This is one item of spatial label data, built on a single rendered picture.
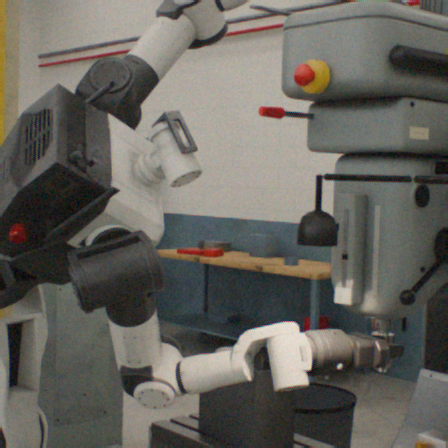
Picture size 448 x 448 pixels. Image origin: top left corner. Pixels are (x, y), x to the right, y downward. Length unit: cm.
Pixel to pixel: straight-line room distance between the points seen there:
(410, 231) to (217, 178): 689
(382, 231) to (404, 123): 21
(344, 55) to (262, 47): 661
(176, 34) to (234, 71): 656
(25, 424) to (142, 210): 56
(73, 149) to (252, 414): 76
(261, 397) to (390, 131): 69
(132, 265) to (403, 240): 52
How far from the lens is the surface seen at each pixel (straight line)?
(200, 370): 161
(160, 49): 177
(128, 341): 153
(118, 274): 142
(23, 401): 182
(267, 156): 792
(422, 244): 163
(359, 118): 159
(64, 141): 147
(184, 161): 151
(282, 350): 156
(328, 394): 398
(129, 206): 150
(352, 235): 159
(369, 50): 149
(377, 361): 165
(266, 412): 191
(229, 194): 830
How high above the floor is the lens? 157
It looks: 3 degrees down
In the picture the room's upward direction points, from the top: 2 degrees clockwise
